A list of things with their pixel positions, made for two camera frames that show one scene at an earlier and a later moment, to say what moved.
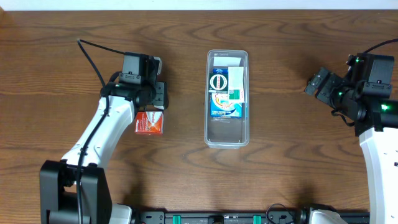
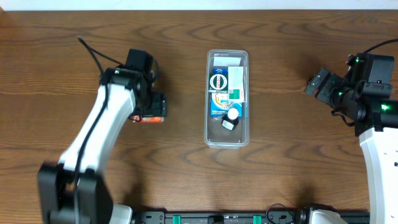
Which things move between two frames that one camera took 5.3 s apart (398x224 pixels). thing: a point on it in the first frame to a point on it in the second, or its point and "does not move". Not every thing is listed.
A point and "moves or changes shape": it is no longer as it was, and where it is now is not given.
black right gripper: [321, 86] does not move
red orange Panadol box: [149, 123] moves or changes shape
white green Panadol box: [236, 84] does not move
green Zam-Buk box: [218, 83] does not move
